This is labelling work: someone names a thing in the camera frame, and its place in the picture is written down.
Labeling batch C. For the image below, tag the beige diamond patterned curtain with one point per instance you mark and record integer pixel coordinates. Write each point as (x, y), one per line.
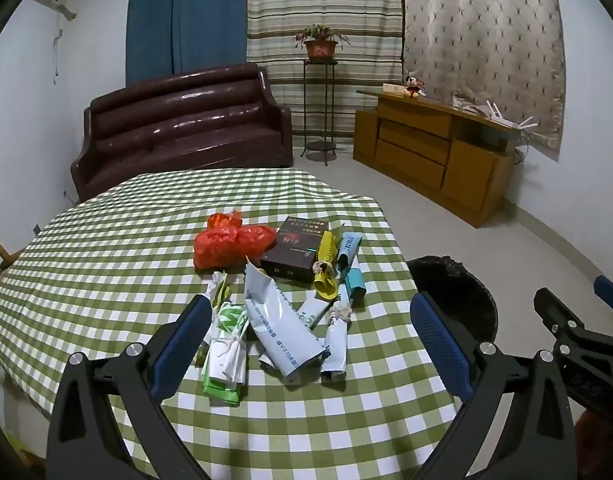
(486, 20)

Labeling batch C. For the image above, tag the light blue toothpaste box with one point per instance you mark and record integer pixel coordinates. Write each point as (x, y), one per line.
(349, 250)

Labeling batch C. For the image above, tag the black cardboard box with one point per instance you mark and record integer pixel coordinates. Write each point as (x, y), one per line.
(291, 255)

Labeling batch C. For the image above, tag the person's right forearm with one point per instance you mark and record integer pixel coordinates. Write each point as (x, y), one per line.
(604, 445)

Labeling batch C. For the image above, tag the yellow wrapper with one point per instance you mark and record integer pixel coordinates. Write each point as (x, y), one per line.
(328, 247)

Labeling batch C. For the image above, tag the small white green pouch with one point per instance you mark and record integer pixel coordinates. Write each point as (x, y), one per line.
(311, 315)

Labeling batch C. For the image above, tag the white tube with teal cap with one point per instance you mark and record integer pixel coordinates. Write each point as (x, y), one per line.
(355, 287)

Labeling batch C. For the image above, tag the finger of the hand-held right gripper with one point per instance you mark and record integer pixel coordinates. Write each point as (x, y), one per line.
(549, 305)
(611, 294)

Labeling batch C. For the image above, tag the red plastic bag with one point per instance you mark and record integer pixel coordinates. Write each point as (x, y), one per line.
(221, 250)

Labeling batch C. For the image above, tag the large white blue pouch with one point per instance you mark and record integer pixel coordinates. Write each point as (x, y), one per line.
(281, 325)

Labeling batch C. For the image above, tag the striped curtain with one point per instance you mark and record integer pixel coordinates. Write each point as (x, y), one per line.
(286, 0)

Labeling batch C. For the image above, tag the green white checkered tablecloth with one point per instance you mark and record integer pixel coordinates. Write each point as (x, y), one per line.
(111, 240)

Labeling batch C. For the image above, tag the black metal plant stand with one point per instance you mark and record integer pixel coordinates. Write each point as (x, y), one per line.
(320, 147)

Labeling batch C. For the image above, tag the blue curtain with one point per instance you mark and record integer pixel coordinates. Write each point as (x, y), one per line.
(186, 10)

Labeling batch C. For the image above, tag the orange plastic bag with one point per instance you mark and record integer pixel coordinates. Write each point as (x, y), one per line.
(225, 221)

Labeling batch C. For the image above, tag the white flat box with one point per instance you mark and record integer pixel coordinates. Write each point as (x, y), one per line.
(392, 89)

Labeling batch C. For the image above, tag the white router with antennas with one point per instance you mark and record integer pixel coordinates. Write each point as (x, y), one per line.
(506, 122)

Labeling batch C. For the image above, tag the twisted white green wrapper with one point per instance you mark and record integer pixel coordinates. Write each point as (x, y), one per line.
(219, 287)

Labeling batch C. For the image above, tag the green white bundle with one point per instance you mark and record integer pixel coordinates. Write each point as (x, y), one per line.
(226, 360)

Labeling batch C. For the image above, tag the black lined trash bin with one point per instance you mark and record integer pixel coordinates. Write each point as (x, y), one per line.
(466, 290)

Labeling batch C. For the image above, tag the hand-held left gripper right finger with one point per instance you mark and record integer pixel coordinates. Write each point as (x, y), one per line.
(441, 346)

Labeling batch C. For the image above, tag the wooden cabinet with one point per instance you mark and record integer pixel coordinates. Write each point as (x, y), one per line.
(411, 155)

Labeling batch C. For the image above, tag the small plush toy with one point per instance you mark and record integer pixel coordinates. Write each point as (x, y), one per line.
(413, 91)

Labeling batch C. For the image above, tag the potted plant in red pot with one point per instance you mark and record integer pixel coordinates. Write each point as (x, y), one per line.
(320, 49)

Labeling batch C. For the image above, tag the clear plastic bag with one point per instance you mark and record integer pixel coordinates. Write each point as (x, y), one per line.
(466, 105)

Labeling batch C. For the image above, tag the dark brown leather sofa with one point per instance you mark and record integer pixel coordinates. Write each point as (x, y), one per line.
(186, 120)

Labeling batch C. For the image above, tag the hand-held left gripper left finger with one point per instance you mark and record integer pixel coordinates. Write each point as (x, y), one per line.
(181, 341)

